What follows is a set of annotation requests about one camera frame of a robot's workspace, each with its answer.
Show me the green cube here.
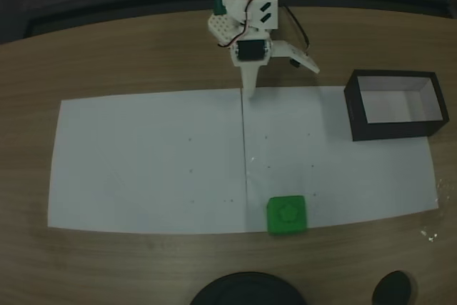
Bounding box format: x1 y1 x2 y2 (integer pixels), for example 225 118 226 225
266 194 309 237

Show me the dark box white inside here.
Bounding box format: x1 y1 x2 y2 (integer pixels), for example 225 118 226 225
343 69 450 142

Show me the white paper sheet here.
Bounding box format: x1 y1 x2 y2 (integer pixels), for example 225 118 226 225
47 87 249 235
241 85 440 234

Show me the black round object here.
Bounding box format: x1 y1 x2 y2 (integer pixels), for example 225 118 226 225
189 271 306 305

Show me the black oval object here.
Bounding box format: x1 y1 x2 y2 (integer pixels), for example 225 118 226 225
371 271 418 305

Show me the red white black servo wire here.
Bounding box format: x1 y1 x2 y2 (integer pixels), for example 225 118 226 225
216 0 258 49

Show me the black cable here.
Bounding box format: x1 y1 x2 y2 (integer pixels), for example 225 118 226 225
266 0 311 56

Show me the white perforated base plate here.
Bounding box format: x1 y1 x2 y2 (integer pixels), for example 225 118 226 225
208 11 239 49

